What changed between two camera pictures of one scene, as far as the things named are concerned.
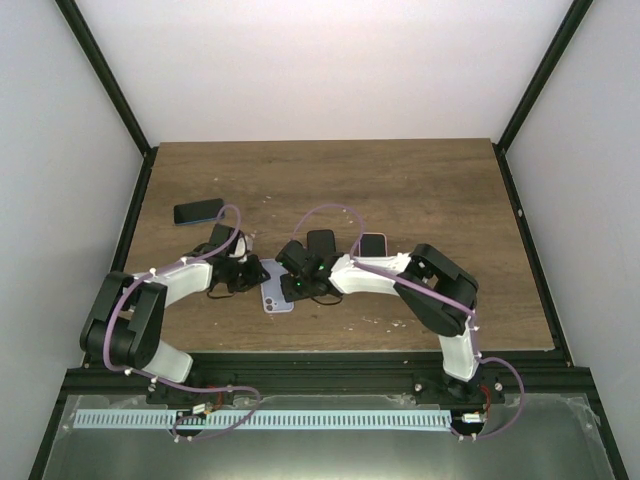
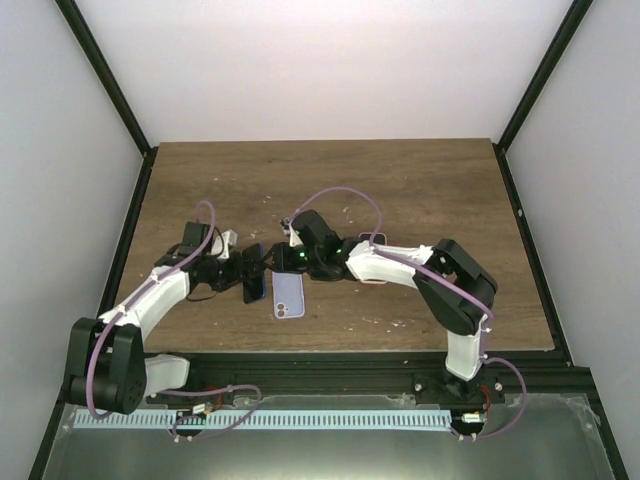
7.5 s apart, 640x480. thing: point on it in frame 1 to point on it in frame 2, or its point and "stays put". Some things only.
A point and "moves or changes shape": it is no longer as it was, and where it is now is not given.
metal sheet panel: x=563 y=450 stays put
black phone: x=197 y=211 to x=254 y=288
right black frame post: x=575 y=15 stays put
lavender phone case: x=272 y=290 moves or changes shape
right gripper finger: x=293 y=296 to x=286 y=266
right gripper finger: x=287 y=282 to x=278 y=253
